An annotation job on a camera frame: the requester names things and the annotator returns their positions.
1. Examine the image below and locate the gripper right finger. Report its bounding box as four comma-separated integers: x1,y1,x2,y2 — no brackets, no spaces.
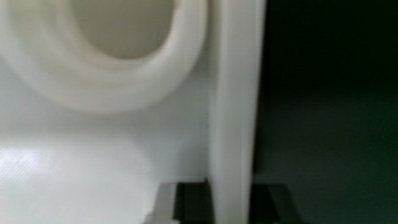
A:
254,184,308,224

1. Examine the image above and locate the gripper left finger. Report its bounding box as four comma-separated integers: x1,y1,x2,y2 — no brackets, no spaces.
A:
144,183,178,224

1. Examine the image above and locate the white square table top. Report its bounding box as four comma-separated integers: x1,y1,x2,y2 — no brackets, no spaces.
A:
0,0,267,224

